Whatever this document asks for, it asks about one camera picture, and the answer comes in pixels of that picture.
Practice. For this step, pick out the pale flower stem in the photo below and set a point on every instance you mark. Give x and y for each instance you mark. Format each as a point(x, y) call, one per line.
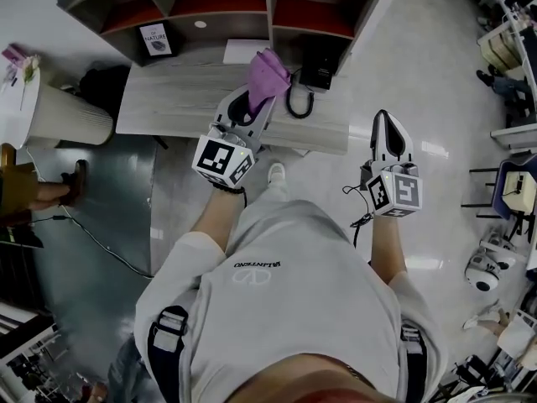
point(29, 67)

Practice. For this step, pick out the beige box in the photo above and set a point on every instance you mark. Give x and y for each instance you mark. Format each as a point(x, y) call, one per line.
point(518, 189)

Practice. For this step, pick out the black framed picture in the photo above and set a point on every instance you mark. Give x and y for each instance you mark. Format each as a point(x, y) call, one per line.
point(157, 40)

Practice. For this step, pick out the person's light trousers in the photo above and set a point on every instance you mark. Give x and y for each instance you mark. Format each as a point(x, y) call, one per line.
point(277, 191)

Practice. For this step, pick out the white round disc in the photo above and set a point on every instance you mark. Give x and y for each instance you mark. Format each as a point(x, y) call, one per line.
point(200, 24)

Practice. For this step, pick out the white paper sheet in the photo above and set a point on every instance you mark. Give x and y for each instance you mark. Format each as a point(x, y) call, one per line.
point(239, 50)

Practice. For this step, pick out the person's face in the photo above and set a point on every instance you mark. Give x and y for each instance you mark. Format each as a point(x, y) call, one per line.
point(310, 380)

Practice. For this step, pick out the person's right forearm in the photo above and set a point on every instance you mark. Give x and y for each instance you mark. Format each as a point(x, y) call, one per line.
point(388, 250)

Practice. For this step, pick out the person's white shirt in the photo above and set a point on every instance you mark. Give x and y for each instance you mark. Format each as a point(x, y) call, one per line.
point(293, 309)

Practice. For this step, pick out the person's left forearm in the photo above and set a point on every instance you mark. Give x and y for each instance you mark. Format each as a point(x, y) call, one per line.
point(216, 225)

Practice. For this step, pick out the blue denim trouser leg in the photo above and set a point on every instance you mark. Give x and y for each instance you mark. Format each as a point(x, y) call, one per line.
point(123, 367)

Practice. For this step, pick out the white ribbed pedestal table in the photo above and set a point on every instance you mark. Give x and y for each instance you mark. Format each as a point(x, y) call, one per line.
point(63, 116)

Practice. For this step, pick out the purple wiping cloth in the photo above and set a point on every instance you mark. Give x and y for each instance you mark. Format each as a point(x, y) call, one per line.
point(266, 74)

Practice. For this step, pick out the black round stool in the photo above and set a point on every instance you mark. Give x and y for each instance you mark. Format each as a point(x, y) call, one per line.
point(19, 235)

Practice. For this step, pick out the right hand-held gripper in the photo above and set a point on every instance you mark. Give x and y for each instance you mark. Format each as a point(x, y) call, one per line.
point(396, 193)

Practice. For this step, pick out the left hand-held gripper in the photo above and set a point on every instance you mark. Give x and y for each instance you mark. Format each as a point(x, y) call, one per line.
point(222, 162)

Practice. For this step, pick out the person's white left shoe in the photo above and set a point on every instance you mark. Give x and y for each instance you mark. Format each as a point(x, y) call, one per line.
point(277, 171)

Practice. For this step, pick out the grey wooden desk with shelves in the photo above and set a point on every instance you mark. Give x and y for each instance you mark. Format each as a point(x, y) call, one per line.
point(180, 99)

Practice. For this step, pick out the black desk telephone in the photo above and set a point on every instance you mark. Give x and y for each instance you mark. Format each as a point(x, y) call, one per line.
point(321, 67)

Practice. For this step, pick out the white dome device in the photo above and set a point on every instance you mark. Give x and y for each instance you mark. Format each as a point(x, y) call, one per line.
point(501, 254)
point(480, 275)

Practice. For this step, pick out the black backpack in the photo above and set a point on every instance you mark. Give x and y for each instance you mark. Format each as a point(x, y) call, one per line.
point(102, 86)

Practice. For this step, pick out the blue chair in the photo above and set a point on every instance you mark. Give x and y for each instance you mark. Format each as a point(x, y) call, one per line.
point(500, 191)

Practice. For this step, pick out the grey wooden shelf unit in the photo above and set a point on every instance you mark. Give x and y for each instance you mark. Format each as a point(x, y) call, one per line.
point(226, 23)

